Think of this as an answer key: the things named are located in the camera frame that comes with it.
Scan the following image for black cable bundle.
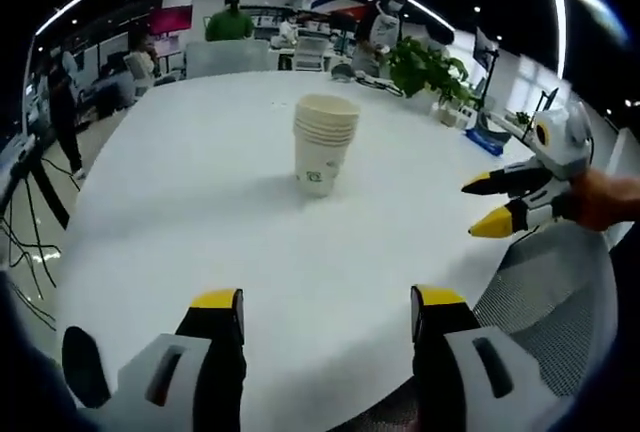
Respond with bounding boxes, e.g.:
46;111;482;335
355;75;405;99

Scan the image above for grey mesh office chair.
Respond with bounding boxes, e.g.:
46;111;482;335
472;224;621;398

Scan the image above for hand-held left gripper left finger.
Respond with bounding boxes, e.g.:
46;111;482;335
74;287;249;432

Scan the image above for red display screen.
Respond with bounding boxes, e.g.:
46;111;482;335
329;4;374;21

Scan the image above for magenta display screen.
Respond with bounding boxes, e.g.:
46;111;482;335
149;5;194;36

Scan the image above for blue packet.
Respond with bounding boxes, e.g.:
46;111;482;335
464;126;507;157

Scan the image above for black floor cables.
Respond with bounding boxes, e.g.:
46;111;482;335
0;179;64;333

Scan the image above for small clear jar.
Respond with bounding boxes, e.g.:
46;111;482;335
438;100;460;127

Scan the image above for black desk monitor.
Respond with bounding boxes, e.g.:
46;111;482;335
473;25;502;69

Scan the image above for paper cup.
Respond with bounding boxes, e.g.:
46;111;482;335
291;93;362;198

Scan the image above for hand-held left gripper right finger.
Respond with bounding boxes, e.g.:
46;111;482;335
409;284;566;432

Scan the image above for white table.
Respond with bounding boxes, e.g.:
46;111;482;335
54;70;541;432

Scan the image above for wide grey chair back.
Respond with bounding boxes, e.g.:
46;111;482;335
185;40;272;79

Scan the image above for person's right hand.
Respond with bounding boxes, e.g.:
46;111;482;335
552;169;626;232

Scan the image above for pink lit monitor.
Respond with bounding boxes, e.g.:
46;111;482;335
154;34;181;56

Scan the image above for dark grey curved object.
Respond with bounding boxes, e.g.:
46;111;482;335
477;110;514;146

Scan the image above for white ceiling light strip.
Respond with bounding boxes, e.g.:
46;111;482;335
34;0;86;36
406;0;455;37
541;0;570;78

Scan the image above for black chair armrest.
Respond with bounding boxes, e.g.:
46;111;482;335
61;325;112;409

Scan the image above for white storage shelves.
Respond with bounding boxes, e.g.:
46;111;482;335
249;0;364;56

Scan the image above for green potted plant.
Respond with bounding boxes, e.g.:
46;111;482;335
387;35;479;126

